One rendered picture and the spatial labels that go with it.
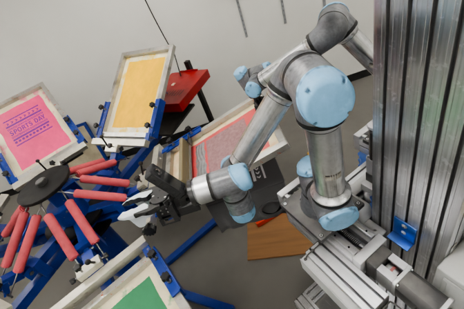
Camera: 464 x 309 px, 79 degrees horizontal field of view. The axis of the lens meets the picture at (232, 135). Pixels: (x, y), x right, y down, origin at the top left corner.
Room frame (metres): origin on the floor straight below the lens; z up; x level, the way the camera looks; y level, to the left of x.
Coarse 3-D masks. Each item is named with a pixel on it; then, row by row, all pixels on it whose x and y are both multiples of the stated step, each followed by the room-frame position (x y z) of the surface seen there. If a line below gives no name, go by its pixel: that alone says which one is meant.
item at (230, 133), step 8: (248, 112) 1.52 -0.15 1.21; (240, 120) 1.49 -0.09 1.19; (248, 120) 1.44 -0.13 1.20; (224, 128) 1.52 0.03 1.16; (232, 128) 1.47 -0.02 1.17; (240, 128) 1.41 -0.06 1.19; (216, 136) 1.50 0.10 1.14; (224, 136) 1.44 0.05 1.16; (232, 136) 1.39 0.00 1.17; (240, 136) 1.34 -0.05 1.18; (208, 144) 1.47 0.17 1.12; (216, 144) 1.42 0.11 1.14; (224, 144) 1.36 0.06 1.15; (192, 152) 1.49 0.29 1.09; (208, 152) 1.39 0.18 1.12; (192, 160) 1.42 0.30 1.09
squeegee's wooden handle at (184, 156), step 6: (180, 144) 1.49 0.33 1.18; (186, 144) 1.52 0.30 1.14; (180, 150) 1.43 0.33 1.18; (186, 150) 1.46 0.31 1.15; (180, 156) 1.37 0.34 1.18; (186, 156) 1.40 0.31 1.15; (180, 162) 1.31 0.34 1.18; (186, 162) 1.34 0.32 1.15; (180, 168) 1.26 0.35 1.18; (186, 168) 1.28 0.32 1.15; (180, 174) 1.21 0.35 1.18; (186, 174) 1.23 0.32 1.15; (180, 180) 1.16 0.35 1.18; (186, 180) 1.18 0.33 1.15
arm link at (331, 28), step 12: (336, 12) 0.99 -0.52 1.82; (324, 24) 0.97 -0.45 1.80; (336, 24) 0.95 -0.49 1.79; (348, 24) 0.97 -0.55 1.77; (312, 36) 0.97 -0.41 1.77; (324, 36) 0.94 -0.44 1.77; (336, 36) 0.94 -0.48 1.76; (300, 48) 1.00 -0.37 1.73; (312, 48) 0.96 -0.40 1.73; (324, 48) 0.94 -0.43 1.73; (276, 60) 1.08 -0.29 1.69; (264, 72) 1.09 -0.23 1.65; (252, 84) 1.09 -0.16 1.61; (264, 84) 1.08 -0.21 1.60; (252, 96) 1.10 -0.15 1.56
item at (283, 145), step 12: (240, 108) 1.58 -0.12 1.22; (216, 120) 1.61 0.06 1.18; (204, 132) 1.60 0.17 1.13; (276, 132) 1.14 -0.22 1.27; (276, 144) 1.06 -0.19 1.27; (288, 144) 1.02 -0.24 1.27; (168, 156) 1.57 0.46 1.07; (264, 156) 1.04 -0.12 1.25; (168, 168) 1.44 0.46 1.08; (252, 168) 1.04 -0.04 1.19
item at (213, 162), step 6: (234, 144) 1.31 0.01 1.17; (222, 150) 1.32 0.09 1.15; (228, 150) 1.29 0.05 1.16; (210, 156) 1.35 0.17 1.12; (216, 156) 1.31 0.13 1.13; (222, 156) 1.28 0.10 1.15; (210, 162) 1.29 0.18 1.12; (216, 162) 1.26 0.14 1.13; (192, 168) 1.34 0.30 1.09; (210, 168) 1.24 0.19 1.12; (216, 168) 1.21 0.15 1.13; (192, 174) 1.29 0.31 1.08
